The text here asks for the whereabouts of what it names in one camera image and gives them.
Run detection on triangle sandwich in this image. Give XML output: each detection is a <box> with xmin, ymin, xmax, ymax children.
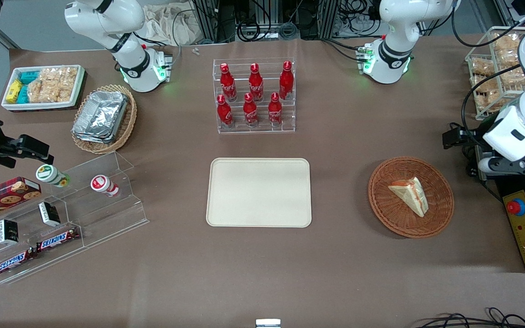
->
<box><xmin>388</xmin><ymin>177</ymin><xmax>428</xmax><ymax>218</ymax></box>

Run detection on oval light wicker basket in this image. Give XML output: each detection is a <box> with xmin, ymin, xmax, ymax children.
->
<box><xmin>71</xmin><ymin>84</ymin><xmax>138</xmax><ymax>155</ymax></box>

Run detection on round brown wicker basket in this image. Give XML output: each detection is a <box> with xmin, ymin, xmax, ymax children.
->
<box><xmin>368</xmin><ymin>156</ymin><xmax>455</xmax><ymax>239</ymax></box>

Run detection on beige rectangular tray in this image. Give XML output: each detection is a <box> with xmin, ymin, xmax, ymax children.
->
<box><xmin>206</xmin><ymin>158</ymin><xmax>312</xmax><ymax>228</ymax></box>

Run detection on green lid yoghurt bottle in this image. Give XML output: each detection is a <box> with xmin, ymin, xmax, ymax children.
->
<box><xmin>35</xmin><ymin>164</ymin><xmax>71</xmax><ymax>188</ymax></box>

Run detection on clear bag of pastry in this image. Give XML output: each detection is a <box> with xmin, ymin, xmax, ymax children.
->
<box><xmin>499</xmin><ymin>64</ymin><xmax>525</xmax><ymax>88</ymax></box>
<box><xmin>471</xmin><ymin>59</ymin><xmax>495</xmax><ymax>76</ymax></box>
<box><xmin>493</xmin><ymin>34</ymin><xmax>521</xmax><ymax>64</ymax></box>
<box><xmin>474</xmin><ymin>78</ymin><xmax>503</xmax><ymax>111</ymax></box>

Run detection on white rectangular snack bin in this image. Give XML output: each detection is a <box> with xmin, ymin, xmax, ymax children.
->
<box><xmin>1</xmin><ymin>64</ymin><xmax>85</xmax><ymax>111</ymax></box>

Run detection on small black snack box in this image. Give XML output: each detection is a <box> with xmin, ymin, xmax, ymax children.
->
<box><xmin>38</xmin><ymin>201</ymin><xmax>62</xmax><ymax>227</ymax></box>
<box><xmin>0</xmin><ymin>219</ymin><xmax>20</xmax><ymax>245</ymax></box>

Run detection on yellow snack packet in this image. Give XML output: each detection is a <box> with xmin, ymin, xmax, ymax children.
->
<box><xmin>6</xmin><ymin>80</ymin><xmax>24</xmax><ymax>104</ymax></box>

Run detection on red tartan cookie box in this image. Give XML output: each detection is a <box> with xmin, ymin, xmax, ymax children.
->
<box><xmin>0</xmin><ymin>177</ymin><xmax>42</xmax><ymax>224</ymax></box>

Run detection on red lid yoghurt bottle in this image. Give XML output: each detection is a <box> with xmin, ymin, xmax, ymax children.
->
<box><xmin>90</xmin><ymin>175</ymin><xmax>120</xmax><ymax>198</ymax></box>

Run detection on clear bag of rice crackers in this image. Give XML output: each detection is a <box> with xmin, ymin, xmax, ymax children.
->
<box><xmin>28</xmin><ymin>67</ymin><xmax>78</xmax><ymax>103</ymax></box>

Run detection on stacked aluminium foil trays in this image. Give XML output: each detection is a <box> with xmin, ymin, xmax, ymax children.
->
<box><xmin>72</xmin><ymin>90</ymin><xmax>129</xmax><ymax>144</ymax></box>

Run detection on Snickers chocolate bar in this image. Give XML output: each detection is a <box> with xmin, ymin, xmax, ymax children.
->
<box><xmin>0</xmin><ymin>248</ymin><xmax>37</xmax><ymax>277</ymax></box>
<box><xmin>36</xmin><ymin>226</ymin><xmax>81</xmax><ymax>253</ymax></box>

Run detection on clear acrylic stepped shelf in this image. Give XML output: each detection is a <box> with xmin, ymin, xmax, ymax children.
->
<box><xmin>0</xmin><ymin>151</ymin><xmax>150</xmax><ymax>285</ymax></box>

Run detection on beige crumpled cloth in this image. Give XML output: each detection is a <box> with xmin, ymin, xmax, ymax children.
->
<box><xmin>142</xmin><ymin>5</ymin><xmax>199</xmax><ymax>46</ymax></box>

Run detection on red cola bottle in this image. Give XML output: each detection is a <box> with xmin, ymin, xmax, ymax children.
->
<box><xmin>268</xmin><ymin>92</ymin><xmax>283</xmax><ymax>127</ymax></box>
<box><xmin>219</xmin><ymin>63</ymin><xmax>238</xmax><ymax>102</ymax></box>
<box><xmin>279</xmin><ymin>61</ymin><xmax>294</xmax><ymax>101</ymax></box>
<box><xmin>216</xmin><ymin>94</ymin><xmax>234</xmax><ymax>128</ymax></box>
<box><xmin>243</xmin><ymin>92</ymin><xmax>259</xmax><ymax>127</ymax></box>
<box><xmin>249</xmin><ymin>63</ymin><xmax>264</xmax><ymax>102</ymax></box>

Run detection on clear acrylic bottle rack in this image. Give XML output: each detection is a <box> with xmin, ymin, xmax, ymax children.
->
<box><xmin>212</xmin><ymin>57</ymin><xmax>296</xmax><ymax>134</ymax></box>

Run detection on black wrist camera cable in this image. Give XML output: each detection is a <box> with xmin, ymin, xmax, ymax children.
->
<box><xmin>461</xmin><ymin>64</ymin><xmax>525</xmax><ymax>137</ymax></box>

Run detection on wire basket of pastries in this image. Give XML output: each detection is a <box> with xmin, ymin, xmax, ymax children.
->
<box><xmin>465</xmin><ymin>26</ymin><xmax>525</xmax><ymax>121</ymax></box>

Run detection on aluminium frame post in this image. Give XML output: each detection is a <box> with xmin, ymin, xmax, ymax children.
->
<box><xmin>193</xmin><ymin>0</ymin><xmax>240</xmax><ymax>44</ymax></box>
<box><xmin>319</xmin><ymin>0</ymin><xmax>341</xmax><ymax>39</ymax></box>

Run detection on black cable bundle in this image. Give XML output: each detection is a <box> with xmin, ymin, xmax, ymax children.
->
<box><xmin>415</xmin><ymin>307</ymin><xmax>525</xmax><ymax>328</ymax></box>

